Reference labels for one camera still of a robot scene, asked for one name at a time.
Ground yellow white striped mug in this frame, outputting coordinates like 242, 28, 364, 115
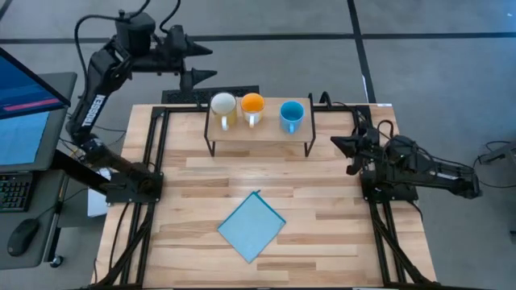
239, 92, 267, 130

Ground large yellow mug white handle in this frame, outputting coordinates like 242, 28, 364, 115
210, 91, 239, 132

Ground black ribbed floor mat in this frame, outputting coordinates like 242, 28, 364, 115
160, 85, 260, 106

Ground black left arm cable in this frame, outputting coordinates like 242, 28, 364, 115
73, 13, 123, 84

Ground white paper sheet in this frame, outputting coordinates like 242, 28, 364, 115
86, 168, 110, 219

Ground blue mug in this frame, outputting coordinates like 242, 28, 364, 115
279, 100, 306, 135

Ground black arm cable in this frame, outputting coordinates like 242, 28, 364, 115
318, 91, 398, 140
73, 13, 123, 84

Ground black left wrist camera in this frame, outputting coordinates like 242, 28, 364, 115
164, 24, 189, 44

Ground light blue folded cloth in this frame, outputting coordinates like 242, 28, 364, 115
216, 189, 288, 265

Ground black keyboard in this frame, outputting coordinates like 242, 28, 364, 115
0, 172, 35, 214

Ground black computer mouse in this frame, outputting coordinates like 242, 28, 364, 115
6, 217, 41, 258

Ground black floor cable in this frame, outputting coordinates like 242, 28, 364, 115
472, 139, 516, 190

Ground black metal table frame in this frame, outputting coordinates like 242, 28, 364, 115
86, 103, 448, 290

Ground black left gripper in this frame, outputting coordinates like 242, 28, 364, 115
155, 33, 218, 92

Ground wooden shelf black legs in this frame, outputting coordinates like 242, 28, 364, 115
202, 93, 317, 159

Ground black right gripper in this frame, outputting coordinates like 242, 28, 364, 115
330, 126, 385, 176

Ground computer monitor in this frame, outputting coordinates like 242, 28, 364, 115
0, 47, 72, 174

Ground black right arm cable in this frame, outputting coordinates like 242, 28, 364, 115
318, 91, 398, 140

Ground grey side desk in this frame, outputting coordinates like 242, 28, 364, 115
0, 72, 78, 271

